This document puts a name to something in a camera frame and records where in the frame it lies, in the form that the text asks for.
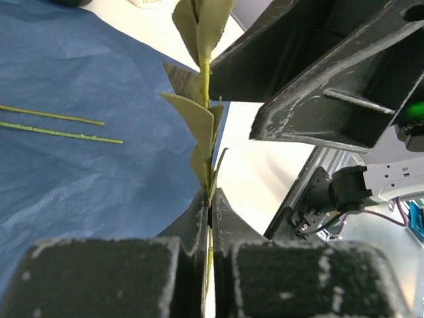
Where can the brown dried rose stem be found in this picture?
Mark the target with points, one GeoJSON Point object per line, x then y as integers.
{"type": "Point", "coordinates": [61, 134]}

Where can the large pink rose stem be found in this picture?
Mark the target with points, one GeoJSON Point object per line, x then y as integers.
{"type": "Point", "coordinates": [201, 25]}

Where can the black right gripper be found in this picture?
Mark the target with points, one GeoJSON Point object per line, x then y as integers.
{"type": "Point", "coordinates": [368, 77]}

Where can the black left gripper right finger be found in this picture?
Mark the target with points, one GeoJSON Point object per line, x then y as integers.
{"type": "Point", "coordinates": [256, 277]}

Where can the cream printed ribbon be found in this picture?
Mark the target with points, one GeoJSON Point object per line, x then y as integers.
{"type": "Point", "coordinates": [147, 4]}

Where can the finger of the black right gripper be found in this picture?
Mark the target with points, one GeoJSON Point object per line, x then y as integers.
{"type": "Point", "coordinates": [284, 41]}

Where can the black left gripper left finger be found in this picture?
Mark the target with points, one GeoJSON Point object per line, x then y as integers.
{"type": "Point", "coordinates": [162, 276]}

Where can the black cone vase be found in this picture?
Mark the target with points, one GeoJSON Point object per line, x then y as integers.
{"type": "Point", "coordinates": [71, 3]}

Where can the small peach flower stem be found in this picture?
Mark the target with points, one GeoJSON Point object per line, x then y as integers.
{"type": "Point", "coordinates": [51, 115]}

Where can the blue wrapping paper sheet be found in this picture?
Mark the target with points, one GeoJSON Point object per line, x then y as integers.
{"type": "Point", "coordinates": [125, 172]}

